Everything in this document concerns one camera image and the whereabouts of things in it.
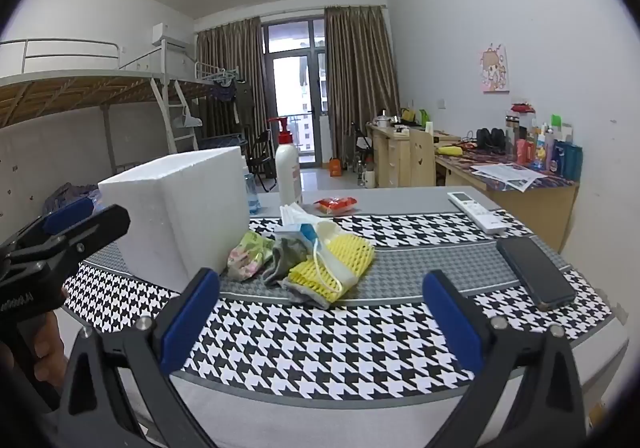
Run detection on blue face masks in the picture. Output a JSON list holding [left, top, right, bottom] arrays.
[[274, 221, 358, 291]]

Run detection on person's left hand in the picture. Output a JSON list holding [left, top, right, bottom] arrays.
[[29, 312, 67, 396]]

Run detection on brown curtain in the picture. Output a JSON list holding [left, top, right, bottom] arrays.
[[324, 5, 401, 169], [196, 18, 263, 164]]

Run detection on wooden cabinet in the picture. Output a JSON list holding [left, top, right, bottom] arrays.
[[367, 123, 413, 189]]

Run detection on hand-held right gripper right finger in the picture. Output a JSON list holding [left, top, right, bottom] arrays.
[[422, 270, 587, 448]]

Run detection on blue water bottle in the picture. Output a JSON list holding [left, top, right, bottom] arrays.
[[244, 155, 261, 215]]

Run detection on black smartphone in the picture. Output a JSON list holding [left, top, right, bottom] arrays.
[[496, 236, 577, 311]]

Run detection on white papers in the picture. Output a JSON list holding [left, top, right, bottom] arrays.
[[470, 163, 548, 191]]

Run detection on white air conditioner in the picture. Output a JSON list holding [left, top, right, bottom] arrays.
[[152, 23, 191, 49]]

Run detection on houndstooth table mat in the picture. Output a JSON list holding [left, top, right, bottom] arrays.
[[60, 210, 626, 404]]

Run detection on white tissue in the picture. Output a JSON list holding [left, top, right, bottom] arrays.
[[279, 204, 321, 234]]

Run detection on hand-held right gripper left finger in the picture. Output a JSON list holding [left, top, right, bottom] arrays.
[[57, 268, 221, 448]]

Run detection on black headphones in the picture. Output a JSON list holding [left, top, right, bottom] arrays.
[[476, 128, 506, 151]]

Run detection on white bed ladder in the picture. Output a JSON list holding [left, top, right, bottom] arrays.
[[150, 78, 201, 154]]

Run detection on black folding cart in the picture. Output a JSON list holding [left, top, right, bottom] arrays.
[[351, 122, 374, 170]]

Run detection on yellow foam net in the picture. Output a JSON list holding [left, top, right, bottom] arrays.
[[288, 234, 376, 305]]

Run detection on cluster of toiletry bottles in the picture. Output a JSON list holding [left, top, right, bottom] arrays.
[[505, 102, 583, 179]]

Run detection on dark cloth pile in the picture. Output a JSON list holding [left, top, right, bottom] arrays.
[[42, 183, 98, 215]]

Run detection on dark hanging clothes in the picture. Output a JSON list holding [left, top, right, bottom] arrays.
[[210, 78, 256, 129]]

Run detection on white remote control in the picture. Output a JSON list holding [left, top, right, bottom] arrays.
[[447, 190, 507, 235]]

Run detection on wooden chair with smiley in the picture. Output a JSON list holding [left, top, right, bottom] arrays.
[[409, 128, 436, 187]]

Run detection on pink cartoon wall poster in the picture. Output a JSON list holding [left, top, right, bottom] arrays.
[[480, 44, 510, 93]]

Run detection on black folding chair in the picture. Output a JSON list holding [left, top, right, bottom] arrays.
[[247, 130, 278, 191]]

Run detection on glass balcony door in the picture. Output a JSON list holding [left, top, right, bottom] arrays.
[[262, 15, 326, 164]]

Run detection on white foam box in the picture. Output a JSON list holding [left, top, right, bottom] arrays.
[[98, 146, 249, 293]]

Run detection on white lotion pump bottle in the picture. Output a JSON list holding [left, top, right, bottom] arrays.
[[267, 117, 303, 206]]

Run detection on wooden desk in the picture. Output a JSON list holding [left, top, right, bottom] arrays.
[[435, 128, 581, 254]]

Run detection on red snack packet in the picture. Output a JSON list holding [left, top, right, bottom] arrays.
[[314, 196, 358, 215]]

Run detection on grey cloth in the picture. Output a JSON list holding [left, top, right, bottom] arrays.
[[262, 235, 331, 309]]

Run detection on metal loft bed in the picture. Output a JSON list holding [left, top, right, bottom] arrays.
[[0, 38, 241, 169]]

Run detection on floral tissue packet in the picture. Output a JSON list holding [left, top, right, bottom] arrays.
[[227, 232, 275, 283]]

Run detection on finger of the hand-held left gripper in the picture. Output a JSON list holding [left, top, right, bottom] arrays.
[[10, 204, 131, 275], [0, 200, 98, 254]]

